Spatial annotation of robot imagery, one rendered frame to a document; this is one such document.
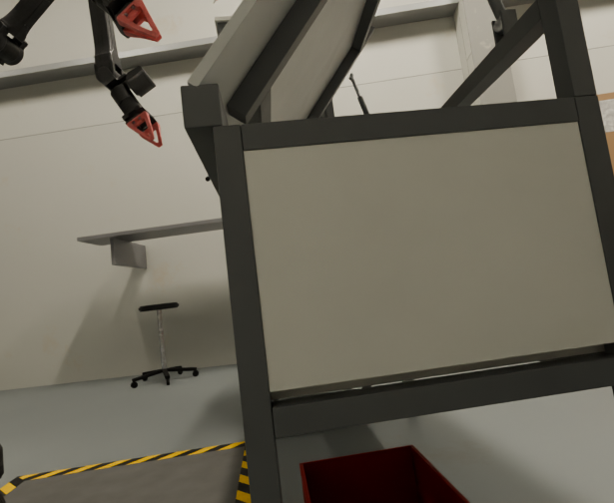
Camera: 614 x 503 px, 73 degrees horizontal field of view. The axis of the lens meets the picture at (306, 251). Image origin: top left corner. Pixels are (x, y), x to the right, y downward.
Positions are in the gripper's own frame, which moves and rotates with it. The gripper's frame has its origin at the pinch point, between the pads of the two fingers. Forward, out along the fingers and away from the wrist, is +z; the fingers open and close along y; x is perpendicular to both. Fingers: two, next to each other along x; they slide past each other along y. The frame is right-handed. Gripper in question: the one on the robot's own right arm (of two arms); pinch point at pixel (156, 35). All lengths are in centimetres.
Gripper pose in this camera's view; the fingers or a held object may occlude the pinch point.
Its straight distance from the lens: 103.0
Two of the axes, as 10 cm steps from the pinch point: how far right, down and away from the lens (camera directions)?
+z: 7.7, 6.3, -0.2
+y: -0.7, 1.1, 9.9
